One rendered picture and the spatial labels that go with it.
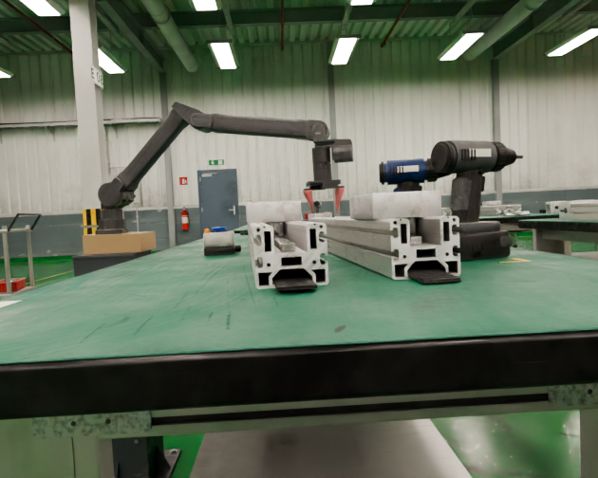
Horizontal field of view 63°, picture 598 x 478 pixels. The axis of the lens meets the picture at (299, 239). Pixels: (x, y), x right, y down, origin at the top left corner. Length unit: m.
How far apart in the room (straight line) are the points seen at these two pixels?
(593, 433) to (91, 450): 0.49
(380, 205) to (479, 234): 0.24
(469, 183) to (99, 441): 0.72
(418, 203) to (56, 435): 0.56
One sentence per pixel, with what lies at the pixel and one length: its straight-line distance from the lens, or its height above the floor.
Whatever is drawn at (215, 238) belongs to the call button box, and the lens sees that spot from 1.30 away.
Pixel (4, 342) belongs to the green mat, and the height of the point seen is 0.78.
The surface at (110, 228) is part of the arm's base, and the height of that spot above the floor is 0.86.
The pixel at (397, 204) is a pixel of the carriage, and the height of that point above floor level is 0.89.
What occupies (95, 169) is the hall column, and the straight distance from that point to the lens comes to 7.86.
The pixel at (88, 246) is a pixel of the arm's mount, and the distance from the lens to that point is 1.70.
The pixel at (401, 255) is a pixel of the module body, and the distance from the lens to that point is 0.69.
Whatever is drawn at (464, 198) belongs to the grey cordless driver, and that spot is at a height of 0.89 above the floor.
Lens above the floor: 0.88
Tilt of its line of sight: 3 degrees down
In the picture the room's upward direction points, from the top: 3 degrees counter-clockwise
